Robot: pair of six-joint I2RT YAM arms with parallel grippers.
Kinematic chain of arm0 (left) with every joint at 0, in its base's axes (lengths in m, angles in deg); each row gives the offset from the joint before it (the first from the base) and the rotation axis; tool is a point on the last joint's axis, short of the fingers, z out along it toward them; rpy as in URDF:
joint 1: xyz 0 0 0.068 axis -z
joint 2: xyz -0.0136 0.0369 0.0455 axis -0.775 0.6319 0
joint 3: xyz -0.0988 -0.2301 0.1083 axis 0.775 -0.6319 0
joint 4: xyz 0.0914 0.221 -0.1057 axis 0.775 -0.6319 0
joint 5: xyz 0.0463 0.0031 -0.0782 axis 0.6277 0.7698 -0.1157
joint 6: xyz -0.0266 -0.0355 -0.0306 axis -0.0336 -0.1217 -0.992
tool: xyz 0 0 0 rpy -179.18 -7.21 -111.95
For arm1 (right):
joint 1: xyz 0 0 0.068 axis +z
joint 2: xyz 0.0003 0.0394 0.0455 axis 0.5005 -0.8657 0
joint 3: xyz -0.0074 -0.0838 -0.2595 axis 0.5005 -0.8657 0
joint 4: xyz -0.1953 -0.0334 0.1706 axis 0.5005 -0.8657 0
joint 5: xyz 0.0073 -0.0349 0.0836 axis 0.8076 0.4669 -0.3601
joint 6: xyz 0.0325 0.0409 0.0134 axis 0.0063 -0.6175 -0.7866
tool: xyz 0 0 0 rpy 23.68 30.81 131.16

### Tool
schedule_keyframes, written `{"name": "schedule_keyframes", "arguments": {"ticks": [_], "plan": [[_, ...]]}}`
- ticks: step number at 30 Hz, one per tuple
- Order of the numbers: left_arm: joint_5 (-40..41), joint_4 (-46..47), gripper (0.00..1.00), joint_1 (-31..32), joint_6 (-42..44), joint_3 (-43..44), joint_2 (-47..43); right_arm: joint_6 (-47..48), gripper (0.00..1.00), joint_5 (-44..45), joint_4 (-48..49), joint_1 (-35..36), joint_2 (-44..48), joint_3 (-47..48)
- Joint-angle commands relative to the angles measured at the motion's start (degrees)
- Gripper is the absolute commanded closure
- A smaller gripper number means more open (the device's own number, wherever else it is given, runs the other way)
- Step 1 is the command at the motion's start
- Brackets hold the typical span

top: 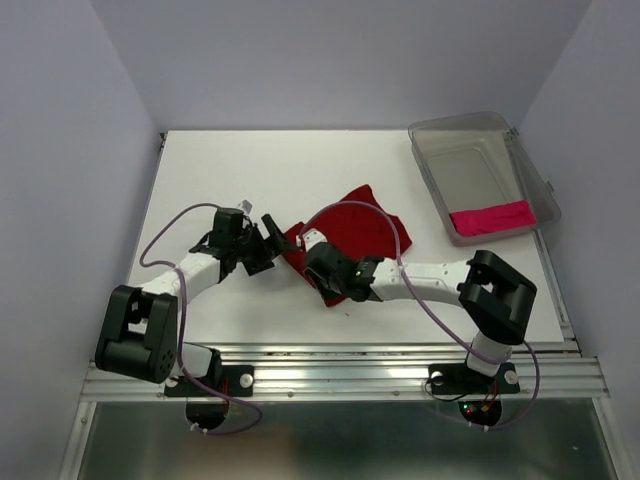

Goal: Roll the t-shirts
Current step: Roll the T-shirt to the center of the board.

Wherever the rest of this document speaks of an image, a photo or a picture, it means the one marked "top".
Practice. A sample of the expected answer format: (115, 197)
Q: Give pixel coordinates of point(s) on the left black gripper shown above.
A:
(279, 244)

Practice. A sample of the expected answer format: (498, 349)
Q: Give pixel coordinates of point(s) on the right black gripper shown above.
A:
(328, 292)

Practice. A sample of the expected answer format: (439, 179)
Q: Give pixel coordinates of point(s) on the dark red t shirt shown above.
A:
(360, 229)

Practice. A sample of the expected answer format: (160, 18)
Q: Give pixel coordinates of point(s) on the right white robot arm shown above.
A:
(498, 298)

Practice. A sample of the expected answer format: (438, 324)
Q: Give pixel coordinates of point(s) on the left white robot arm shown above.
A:
(139, 337)

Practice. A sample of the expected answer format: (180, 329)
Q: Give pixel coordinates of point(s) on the clear plastic bin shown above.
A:
(474, 164)

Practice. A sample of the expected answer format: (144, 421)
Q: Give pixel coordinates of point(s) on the pink rolled t shirt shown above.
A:
(498, 218)

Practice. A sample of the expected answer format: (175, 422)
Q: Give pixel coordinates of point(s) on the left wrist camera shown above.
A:
(246, 207)

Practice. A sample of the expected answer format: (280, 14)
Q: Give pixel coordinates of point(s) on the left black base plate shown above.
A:
(232, 380)

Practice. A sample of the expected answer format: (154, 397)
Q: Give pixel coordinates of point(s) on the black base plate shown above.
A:
(232, 380)
(454, 379)

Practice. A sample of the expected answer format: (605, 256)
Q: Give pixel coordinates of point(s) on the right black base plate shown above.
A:
(454, 379)

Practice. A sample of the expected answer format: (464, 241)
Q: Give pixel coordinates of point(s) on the aluminium rail frame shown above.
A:
(356, 412)

